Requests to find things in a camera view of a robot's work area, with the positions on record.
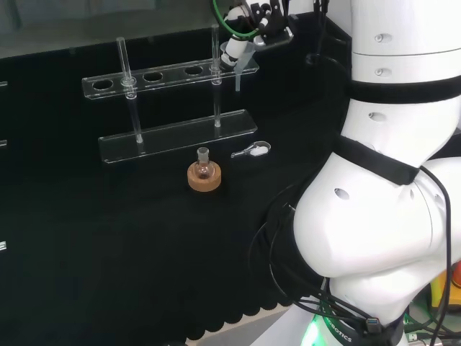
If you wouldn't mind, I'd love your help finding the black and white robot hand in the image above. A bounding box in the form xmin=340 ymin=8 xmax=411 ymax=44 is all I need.
xmin=220 ymin=0 xmax=295 ymax=72

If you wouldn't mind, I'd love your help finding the translucent plastic funnel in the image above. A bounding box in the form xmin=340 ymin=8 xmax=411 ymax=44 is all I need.
xmin=219 ymin=41 xmax=259 ymax=92

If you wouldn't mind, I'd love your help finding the clear acrylic funnel stand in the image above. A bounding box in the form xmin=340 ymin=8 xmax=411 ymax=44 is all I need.
xmin=81 ymin=24 xmax=260 ymax=165

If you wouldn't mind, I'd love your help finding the clear glass weighing funnel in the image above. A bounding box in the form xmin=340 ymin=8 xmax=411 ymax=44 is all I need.
xmin=230 ymin=141 xmax=272 ymax=159

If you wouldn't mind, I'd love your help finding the small glass round-bottom flask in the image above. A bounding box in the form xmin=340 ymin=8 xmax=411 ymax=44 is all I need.
xmin=196 ymin=146 xmax=213 ymax=180

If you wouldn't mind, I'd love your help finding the black cloth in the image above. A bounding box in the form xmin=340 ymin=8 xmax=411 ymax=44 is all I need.
xmin=0 ymin=10 xmax=356 ymax=342

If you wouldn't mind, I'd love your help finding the yellow stop button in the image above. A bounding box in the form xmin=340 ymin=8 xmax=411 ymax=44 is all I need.
xmin=431 ymin=259 xmax=461 ymax=313

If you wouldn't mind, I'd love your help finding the green cable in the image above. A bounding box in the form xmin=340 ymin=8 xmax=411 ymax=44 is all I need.
xmin=212 ymin=0 xmax=260 ymax=39

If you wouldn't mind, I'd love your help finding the hanging black cable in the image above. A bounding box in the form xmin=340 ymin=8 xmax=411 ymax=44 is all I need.
xmin=305 ymin=0 xmax=346 ymax=68

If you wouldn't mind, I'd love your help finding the cork ring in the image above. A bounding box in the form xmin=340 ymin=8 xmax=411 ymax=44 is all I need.
xmin=187 ymin=161 xmax=223 ymax=193

